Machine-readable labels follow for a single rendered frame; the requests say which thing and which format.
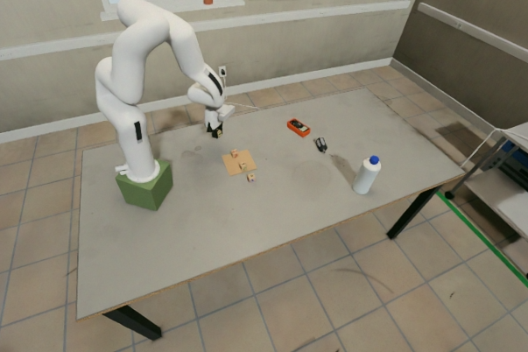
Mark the orange pocket multimeter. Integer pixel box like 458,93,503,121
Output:
287,118,311,137

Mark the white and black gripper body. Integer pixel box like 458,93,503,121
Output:
204,108,222,130

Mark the tan square mat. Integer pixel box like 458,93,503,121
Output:
222,150,257,176

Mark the white bottle with blue cap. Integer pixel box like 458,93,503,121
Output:
352,156,381,194

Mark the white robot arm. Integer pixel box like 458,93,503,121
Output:
95,0,235,183

